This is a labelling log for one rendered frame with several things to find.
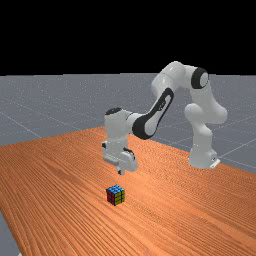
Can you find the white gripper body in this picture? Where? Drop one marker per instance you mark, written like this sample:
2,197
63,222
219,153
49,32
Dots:
116,155

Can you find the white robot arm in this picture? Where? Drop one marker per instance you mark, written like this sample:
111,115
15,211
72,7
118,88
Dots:
203,113

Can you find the many-coloured puzzle cube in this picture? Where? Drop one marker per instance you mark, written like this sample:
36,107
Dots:
115,195

